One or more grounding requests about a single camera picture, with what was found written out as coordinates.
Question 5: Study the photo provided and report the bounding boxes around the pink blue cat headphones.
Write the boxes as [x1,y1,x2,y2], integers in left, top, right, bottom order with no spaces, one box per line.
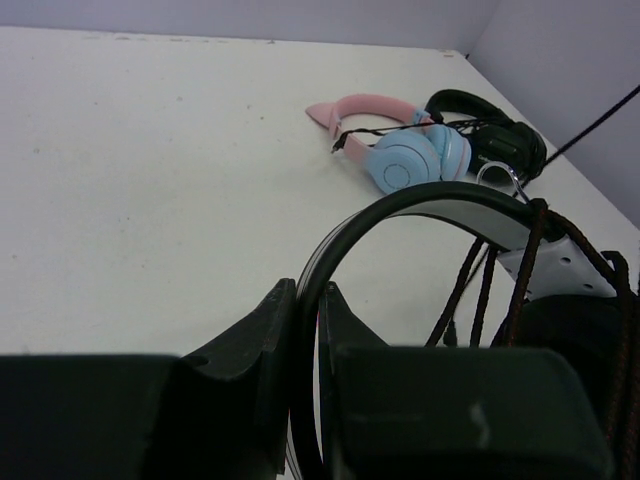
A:
[305,94,472,194]

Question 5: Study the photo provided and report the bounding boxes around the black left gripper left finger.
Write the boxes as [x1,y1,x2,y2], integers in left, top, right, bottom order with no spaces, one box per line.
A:
[149,279,295,479]

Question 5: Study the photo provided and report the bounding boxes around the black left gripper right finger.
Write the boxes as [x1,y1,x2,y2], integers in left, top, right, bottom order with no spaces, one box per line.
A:
[318,283,395,479]

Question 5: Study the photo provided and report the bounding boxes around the white black headphones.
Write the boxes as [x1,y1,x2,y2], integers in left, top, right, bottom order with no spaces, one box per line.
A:
[286,182,639,479]

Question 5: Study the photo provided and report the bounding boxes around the black headphone cable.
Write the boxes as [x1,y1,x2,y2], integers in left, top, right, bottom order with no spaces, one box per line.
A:
[424,82,640,480]

